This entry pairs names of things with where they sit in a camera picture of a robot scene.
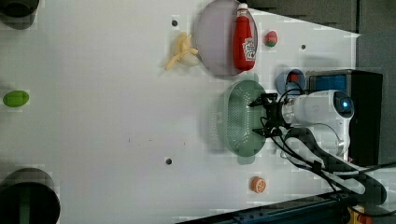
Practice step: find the black toaster oven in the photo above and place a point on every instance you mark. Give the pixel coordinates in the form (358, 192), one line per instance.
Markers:
(365, 90)

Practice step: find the pink strawberry toy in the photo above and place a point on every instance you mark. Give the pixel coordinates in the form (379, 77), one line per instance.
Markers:
(270, 39)

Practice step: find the yellow peeled banana toy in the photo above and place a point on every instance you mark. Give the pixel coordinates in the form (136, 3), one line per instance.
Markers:
(183, 52)

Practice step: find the blue bowl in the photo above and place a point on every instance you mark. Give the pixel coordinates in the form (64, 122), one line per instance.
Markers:
(282, 85)

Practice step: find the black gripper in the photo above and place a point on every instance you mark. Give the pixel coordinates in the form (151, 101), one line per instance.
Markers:
(273, 115)

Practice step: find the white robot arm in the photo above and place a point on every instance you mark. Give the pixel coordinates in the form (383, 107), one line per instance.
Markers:
(314, 132)

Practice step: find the green lime toy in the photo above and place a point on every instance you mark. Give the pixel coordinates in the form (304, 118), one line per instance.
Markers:
(16, 98)

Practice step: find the dark cylinder container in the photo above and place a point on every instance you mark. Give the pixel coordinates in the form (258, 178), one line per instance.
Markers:
(28, 197)

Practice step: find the blue metal frame rail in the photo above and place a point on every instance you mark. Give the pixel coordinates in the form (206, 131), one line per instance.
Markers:
(327, 208)

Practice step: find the orange slice toy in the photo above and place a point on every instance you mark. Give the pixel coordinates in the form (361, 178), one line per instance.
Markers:
(257, 184)

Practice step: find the red ketchup bottle toy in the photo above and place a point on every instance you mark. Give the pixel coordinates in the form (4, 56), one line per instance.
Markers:
(244, 49)

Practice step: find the red strawberry toy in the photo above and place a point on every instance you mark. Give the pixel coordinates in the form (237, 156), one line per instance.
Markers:
(292, 77)

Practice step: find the green plastic strainer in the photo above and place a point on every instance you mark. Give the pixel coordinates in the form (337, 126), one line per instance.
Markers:
(239, 119)

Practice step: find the dark cylinder top corner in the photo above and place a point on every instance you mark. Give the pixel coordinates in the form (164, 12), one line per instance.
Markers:
(18, 14)

